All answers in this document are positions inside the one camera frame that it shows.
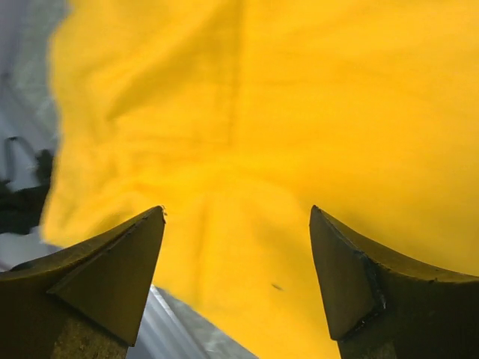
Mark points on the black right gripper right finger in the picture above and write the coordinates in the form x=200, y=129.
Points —
x=383, y=304

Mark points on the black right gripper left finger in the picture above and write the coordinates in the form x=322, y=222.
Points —
x=85, y=301

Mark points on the yellow printed pillowcase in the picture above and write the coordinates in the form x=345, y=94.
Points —
x=239, y=116

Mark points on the aluminium front mounting rail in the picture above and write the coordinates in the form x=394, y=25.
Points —
x=179, y=329

